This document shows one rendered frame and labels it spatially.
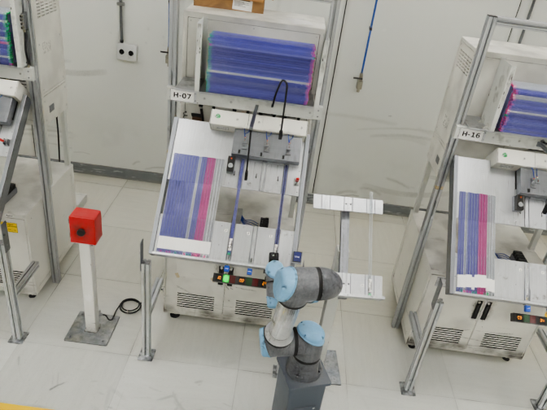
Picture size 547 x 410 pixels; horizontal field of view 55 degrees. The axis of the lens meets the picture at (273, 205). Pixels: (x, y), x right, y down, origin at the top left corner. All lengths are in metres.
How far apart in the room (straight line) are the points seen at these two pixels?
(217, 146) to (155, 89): 1.73
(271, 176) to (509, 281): 1.27
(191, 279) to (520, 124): 1.89
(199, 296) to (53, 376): 0.86
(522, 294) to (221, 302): 1.59
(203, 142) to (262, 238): 0.58
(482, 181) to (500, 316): 0.83
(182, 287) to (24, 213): 0.95
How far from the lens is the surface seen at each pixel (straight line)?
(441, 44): 4.19
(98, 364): 3.06
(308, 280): 1.76
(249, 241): 2.55
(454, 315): 3.20
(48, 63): 3.19
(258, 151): 2.61
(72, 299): 3.46
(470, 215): 2.78
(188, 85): 2.71
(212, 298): 3.09
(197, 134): 2.72
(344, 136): 4.30
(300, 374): 2.25
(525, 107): 2.81
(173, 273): 3.03
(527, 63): 2.95
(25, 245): 3.23
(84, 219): 2.74
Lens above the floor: 2.24
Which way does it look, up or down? 30 degrees down
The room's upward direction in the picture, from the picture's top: 8 degrees clockwise
